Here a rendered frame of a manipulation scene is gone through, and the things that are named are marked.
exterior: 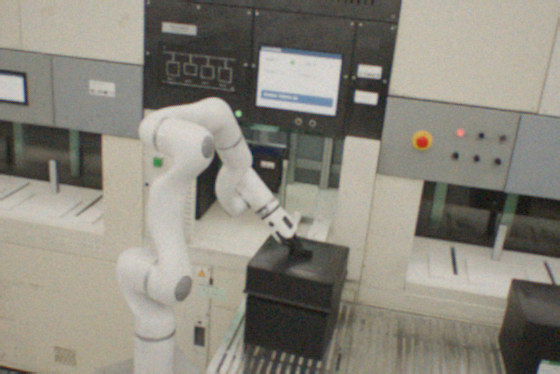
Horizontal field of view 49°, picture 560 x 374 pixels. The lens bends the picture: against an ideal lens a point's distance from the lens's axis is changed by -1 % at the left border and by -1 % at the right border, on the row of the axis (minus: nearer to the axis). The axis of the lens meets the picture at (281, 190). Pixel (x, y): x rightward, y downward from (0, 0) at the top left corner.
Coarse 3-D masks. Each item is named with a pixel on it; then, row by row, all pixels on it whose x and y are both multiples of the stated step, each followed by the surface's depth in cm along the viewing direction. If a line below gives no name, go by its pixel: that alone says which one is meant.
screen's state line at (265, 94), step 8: (264, 96) 220; (272, 96) 219; (280, 96) 219; (288, 96) 218; (296, 96) 218; (304, 96) 217; (312, 96) 217; (304, 104) 218; (312, 104) 218; (320, 104) 217; (328, 104) 216
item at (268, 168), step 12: (264, 132) 288; (264, 144) 291; (276, 144) 291; (252, 156) 284; (264, 156) 283; (276, 156) 282; (252, 168) 286; (264, 168) 285; (276, 168) 284; (264, 180) 287; (276, 180) 286; (276, 192) 288
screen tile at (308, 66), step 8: (304, 64) 213; (312, 64) 213; (320, 64) 212; (328, 64) 212; (336, 64) 211; (312, 72) 214; (320, 72) 213; (328, 72) 213; (336, 72) 212; (304, 80) 215; (312, 80) 215; (328, 80) 214; (304, 88) 216; (312, 88) 216; (320, 88) 215; (328, 88) 214
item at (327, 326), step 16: (256, 304) 201; (272, 304) 231; (288, 304) 230; (336, 304) 212; (256, 320) 203; (272, 320) 201; (288, 320) 200; (304, 320) 198; (320, 320) 196; (336, 320) 220; (256, 336) 205; (272, 336) 203; (288, 336) 202; (304, 336) 200; (320, 336) 198; (288, 352) 204; (304, 352) 202; (320, 352) 200
